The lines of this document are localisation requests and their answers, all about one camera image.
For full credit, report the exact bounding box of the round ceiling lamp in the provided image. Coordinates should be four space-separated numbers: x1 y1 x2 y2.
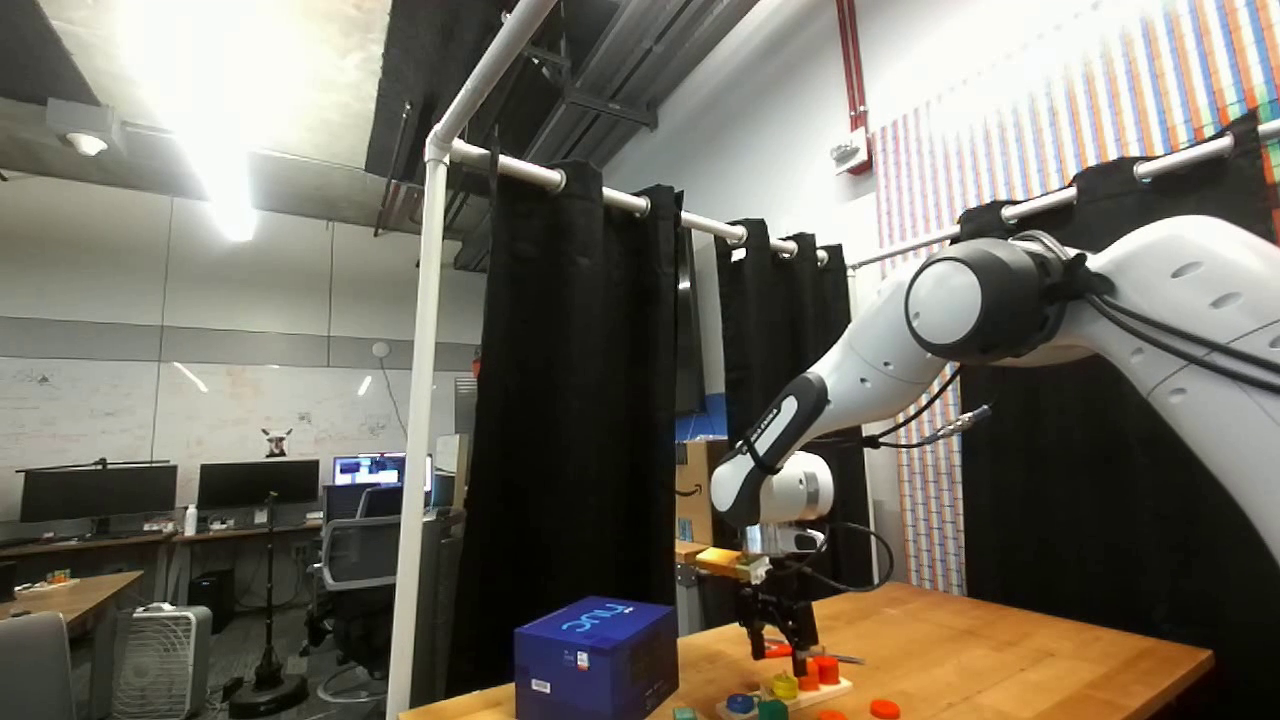
59 122 114 164

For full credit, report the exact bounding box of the long office desk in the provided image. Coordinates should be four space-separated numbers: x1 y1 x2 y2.
0 516 332 569

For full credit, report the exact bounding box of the black stand with round base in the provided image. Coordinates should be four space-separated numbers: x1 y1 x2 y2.
219 486 314 720

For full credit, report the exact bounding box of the large black monitor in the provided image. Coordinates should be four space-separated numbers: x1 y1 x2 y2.
18 460 186 528

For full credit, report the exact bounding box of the wooden workbench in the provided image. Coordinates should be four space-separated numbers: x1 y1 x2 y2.
674 534 753 583

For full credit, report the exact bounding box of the red wall pipe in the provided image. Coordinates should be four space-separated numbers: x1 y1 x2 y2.
834 0 878 134

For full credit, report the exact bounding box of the white floor fan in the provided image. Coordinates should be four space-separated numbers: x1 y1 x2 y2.
108 599 219 720

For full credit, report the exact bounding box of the silver curtain rod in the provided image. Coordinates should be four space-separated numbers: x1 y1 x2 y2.
444 130 807 261

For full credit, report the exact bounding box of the blue cardboard box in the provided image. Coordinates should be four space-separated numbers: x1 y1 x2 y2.
513 593 683 720

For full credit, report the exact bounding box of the grey chair back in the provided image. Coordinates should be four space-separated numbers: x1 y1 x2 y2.
0 607 80 720

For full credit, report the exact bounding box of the mesh office chair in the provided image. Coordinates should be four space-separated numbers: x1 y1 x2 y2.
308 512 408 671

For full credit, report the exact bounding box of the black arm cable with plug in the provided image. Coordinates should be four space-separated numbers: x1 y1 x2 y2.
857 362 1001 451

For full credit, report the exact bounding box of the silver rod with black clamps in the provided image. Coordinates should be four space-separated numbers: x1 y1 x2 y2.
850 113 1280 270

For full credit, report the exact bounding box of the white wall alarm box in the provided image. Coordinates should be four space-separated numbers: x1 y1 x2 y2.
823 122 873 175

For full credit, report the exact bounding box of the white pipe frame post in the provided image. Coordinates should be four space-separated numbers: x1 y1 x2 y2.
379 0 561 720

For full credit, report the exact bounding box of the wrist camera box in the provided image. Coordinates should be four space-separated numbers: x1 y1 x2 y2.
744 520 835 561

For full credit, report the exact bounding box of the small wooden desk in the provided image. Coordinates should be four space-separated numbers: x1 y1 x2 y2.
0 569 148 640

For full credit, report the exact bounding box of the black curtain beside striped panel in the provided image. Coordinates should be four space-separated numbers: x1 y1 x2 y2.
957 109 1280 720

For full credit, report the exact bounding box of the lit blue screen monitor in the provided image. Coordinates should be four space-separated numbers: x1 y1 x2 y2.
329 447 408 490

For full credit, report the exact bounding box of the black cable bundle on arm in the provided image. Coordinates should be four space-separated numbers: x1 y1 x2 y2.
1061 280 1280 398

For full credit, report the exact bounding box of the wide black curtain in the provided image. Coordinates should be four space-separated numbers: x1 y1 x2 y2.
444 159 693 694

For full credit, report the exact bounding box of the narrow black curtain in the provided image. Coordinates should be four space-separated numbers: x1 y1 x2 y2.
707 214 882 633

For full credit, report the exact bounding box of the colourful striped wall panel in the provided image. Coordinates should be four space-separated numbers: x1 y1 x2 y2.
870 0 1280 599

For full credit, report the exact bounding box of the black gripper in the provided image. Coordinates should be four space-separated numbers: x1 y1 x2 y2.
734 550 823 678

